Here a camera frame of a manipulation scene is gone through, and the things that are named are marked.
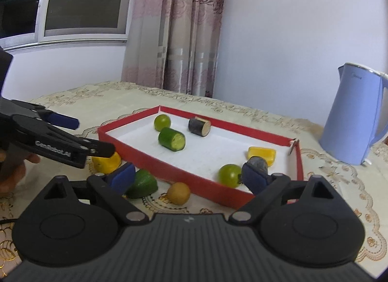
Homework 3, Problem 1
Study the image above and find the green cucumber piece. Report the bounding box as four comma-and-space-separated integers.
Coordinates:
158, 127, 186, 152

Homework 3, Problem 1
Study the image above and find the yellow lemon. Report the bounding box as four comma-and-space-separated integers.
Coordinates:
91, 151, 122, 172

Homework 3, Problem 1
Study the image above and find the pink floral curtain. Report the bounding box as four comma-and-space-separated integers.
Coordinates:
121, 0, 227, 98

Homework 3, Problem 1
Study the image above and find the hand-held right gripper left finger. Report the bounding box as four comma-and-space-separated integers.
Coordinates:
43, 162, 150, 226

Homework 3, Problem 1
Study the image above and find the person's left hand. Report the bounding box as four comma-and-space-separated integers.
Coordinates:
0, 152, 41, 194

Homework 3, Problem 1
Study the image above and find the dark grey round object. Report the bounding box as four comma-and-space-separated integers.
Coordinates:
249, 156, 269, 176

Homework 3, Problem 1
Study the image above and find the white framed window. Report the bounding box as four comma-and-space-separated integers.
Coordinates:
0, 0, 142, 56

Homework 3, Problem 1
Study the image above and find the green avocado half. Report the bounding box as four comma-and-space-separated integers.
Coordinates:
125, 169, 158, 199

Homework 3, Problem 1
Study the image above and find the green lime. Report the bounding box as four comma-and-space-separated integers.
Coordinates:
218, 163, 243, 188
154, 113, 171, 132

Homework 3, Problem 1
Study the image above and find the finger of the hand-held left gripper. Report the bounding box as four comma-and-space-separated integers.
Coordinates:
11, 99, 81, 131
8, 114, 116, 169

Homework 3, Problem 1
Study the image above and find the brown kiwi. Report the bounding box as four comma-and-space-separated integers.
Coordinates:
167, 182, 192, 205

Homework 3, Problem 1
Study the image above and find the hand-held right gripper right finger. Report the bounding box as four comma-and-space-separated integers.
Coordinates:
229, 161, 338, 226

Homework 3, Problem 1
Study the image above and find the red shallow box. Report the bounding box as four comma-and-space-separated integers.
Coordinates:
97, 105, 304, 210

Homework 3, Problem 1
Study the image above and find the light blue electric kettle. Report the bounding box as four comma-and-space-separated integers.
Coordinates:
319, 62, 388, 166

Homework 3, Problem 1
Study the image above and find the dark purple eggplant piece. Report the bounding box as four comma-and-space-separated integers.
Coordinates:
187, 116, 211, 137

